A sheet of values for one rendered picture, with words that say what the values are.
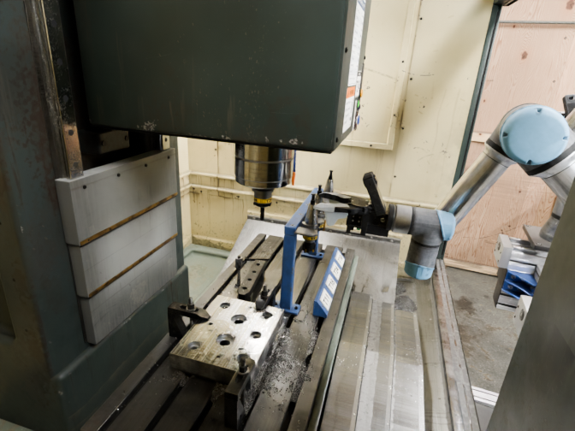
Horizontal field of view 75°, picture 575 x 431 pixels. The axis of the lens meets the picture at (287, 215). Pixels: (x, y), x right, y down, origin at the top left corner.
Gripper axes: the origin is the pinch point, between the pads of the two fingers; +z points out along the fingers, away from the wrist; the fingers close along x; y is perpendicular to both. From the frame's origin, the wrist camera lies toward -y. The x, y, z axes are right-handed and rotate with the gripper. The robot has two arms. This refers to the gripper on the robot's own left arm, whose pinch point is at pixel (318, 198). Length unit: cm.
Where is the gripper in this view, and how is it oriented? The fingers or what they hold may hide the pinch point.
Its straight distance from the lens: 102.5
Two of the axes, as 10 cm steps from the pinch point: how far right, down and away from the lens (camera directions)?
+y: -0.9, 9.2, 3.7
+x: 2.1, -3.5, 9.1
